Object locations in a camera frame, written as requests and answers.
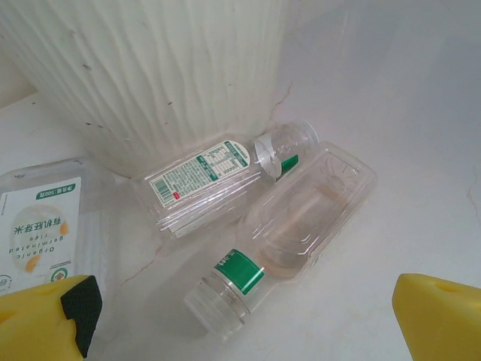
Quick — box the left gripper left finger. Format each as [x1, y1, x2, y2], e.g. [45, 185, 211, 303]
[0, 274, 103, 361]

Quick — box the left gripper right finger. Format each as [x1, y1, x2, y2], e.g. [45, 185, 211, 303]
[392, 273, 481, 361]

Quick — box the beige ribbed waste bin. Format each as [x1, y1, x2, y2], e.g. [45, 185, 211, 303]
[0, 0, 287, 181]

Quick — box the square bottle with white label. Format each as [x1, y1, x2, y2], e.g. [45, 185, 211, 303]
[0, 159, 110, 299]

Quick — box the clear bottle with green band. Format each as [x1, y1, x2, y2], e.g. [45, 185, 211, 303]
[183, 141, 379, 340]

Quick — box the clear bottle white green label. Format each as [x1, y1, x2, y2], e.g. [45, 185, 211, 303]
[131, 120, 320, 242]

